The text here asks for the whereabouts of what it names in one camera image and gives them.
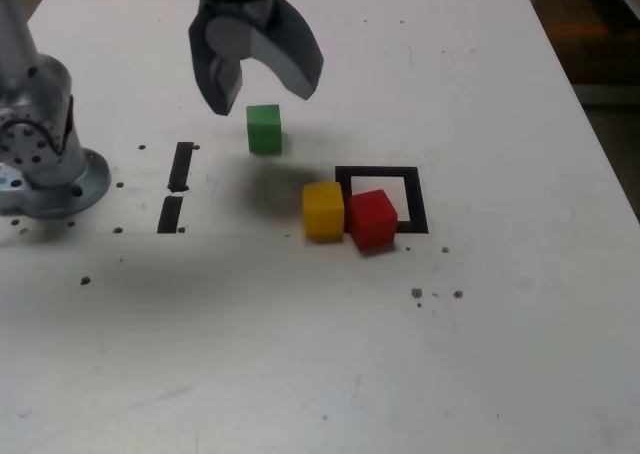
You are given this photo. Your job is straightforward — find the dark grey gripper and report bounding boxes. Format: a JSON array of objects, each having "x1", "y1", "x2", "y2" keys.
[{"x1": 188, "y1": 0, "x2": 325, "y2": 117}]

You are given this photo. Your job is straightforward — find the green cube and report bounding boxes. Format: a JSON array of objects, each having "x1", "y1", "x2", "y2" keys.
[{"x1": 245, "y1": 104, "x2": 284, "y2": 156}]

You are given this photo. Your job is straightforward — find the yellow cube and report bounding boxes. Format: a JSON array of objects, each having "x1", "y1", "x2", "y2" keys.
[{"x1": 302, "y1": 181, "x2": 346, "y2": 241}]

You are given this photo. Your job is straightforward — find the red cube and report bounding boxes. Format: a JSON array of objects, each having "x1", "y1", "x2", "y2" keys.
[{"x1": 346, "y1": 189, "x2": 400, "y2": 251}]

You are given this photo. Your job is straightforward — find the black tape square outline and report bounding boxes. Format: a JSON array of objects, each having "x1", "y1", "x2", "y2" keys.
[{"x1": 334, "y1": 165, "x2": 431, "y2": 236}]

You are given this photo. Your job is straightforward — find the black tape strip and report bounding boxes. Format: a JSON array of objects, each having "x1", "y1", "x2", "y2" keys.
[{"x1": 156, "y1": 141, "x2": 196, "y2": 235}]

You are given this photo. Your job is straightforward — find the brown background shelf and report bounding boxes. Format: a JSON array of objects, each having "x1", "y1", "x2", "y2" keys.
[{"x1": 517, "y1": 0, "x2": 640, "y2": 106}]

